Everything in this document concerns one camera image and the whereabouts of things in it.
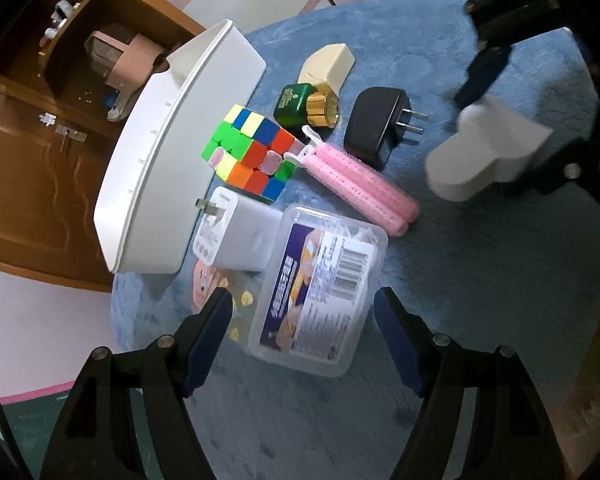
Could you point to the white phone charger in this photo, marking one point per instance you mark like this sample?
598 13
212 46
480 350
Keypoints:
240 235

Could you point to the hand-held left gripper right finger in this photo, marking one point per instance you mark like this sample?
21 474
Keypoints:
397 340

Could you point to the multicoloured puzzle cube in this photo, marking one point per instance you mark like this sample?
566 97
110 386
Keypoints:
250 147

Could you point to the brown wooden shelf cabinet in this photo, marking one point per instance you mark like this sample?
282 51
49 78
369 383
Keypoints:
105 10

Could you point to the brown wooden door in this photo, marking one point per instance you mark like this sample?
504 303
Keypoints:
35 185

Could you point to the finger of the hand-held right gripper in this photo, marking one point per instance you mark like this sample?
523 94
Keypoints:
572 170
482 75

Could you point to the white plastic bin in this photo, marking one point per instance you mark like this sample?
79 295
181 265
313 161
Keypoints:
180 125

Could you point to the clear plastic box with label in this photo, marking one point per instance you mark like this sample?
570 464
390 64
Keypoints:
315 290

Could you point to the green chalkboard with pink frame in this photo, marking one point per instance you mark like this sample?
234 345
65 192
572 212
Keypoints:
25 430

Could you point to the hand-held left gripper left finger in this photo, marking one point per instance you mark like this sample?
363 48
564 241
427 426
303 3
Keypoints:
207 340

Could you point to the black power adapter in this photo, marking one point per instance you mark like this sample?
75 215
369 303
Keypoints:
375 125

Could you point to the beige plastic box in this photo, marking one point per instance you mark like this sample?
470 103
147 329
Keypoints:
330 65

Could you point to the green bottle with gold cap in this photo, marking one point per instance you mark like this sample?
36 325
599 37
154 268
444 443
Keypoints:
300 105

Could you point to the white wall plug adapter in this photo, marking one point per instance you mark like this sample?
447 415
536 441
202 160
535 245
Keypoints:
485 152

